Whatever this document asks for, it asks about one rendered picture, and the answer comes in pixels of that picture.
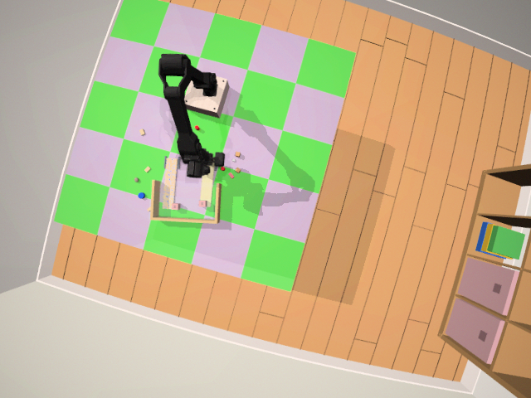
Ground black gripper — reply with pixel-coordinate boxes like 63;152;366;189
202;148;225;167

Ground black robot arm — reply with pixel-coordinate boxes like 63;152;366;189
158;53;218;178

